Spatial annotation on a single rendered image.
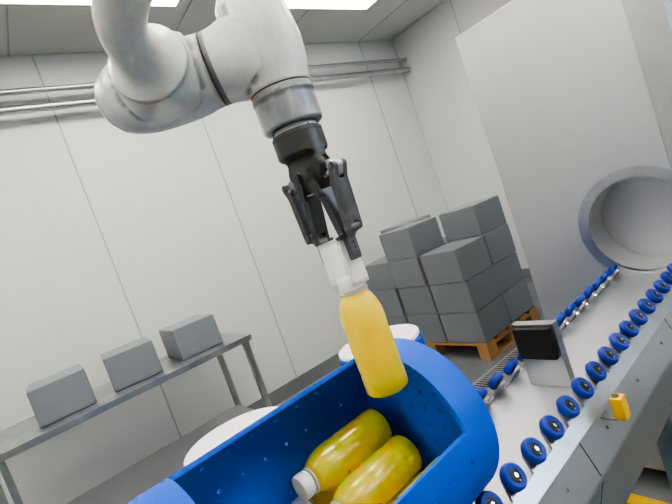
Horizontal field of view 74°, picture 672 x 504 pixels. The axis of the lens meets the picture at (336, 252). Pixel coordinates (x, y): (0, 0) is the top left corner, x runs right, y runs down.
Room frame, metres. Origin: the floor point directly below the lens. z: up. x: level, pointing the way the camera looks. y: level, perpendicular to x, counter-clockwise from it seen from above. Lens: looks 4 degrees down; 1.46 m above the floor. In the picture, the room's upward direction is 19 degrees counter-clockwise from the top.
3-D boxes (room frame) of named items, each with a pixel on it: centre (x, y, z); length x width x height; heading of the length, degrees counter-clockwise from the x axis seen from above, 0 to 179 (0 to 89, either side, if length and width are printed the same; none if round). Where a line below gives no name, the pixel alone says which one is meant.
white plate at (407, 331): (1.44, -0.03, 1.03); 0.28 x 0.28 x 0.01
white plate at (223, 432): (1.07, 0.38, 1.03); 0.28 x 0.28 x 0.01
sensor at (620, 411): (0.87, -0.41, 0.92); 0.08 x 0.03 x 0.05; 38
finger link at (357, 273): (0.63, -0.02, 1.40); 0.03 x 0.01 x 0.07; 129
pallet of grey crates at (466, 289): (4.14, -0.84, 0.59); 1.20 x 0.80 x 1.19; 36
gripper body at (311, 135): (0.65, 0.00, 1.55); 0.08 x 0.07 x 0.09; 39
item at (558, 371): (1.01, -0.37, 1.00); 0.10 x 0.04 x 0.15; 38
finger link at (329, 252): (0.67, 0.01, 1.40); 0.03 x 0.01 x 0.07; 129
